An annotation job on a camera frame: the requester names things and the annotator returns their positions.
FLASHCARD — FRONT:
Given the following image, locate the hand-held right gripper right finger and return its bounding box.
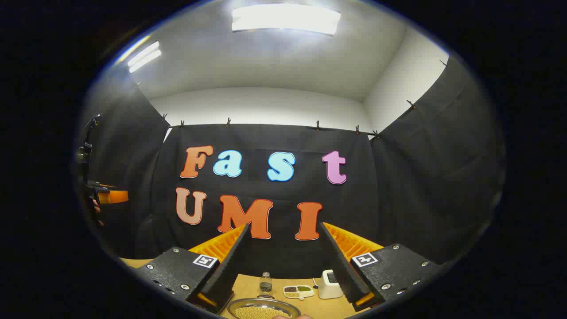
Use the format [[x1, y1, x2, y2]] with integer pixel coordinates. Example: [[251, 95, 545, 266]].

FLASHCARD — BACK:
[[318, 222, 442, 313]]

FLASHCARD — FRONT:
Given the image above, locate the pile of yellow soybeans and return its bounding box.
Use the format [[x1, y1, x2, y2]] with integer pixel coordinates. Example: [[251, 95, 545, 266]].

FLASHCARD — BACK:
[[235, 306, 291, 319]]

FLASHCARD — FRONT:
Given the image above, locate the large ceiling light panel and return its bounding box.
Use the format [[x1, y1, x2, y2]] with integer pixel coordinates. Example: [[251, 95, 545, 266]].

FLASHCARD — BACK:
[[231, 4, 342, 36]]

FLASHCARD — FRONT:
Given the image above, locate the white toaster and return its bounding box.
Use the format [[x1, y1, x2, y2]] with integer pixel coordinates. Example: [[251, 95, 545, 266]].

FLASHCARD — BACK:
[[317, 269, 344, 300]]

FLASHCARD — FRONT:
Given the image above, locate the stainless steel pot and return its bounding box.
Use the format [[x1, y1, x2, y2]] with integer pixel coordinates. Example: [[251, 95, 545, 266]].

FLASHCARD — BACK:
[[227, 295, 303, 319]]

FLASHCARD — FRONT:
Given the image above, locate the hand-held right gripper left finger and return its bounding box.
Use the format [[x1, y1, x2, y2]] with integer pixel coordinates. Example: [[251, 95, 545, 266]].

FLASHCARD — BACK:
[[133, 224, 251, 315]]

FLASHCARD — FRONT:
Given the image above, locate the black backdrop cloth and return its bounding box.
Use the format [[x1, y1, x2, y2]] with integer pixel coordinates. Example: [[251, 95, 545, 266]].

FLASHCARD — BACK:
[[78, 55, 505, 280]]

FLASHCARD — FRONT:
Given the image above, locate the white divided tray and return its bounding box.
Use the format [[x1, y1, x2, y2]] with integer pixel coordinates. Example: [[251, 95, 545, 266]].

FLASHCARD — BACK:
[[283, 285, 315, 301]]

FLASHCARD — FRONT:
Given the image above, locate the small ceiling light panel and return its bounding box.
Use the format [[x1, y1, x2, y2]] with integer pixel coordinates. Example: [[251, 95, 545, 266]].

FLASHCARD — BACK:
[[127, 41, 163, 74]]

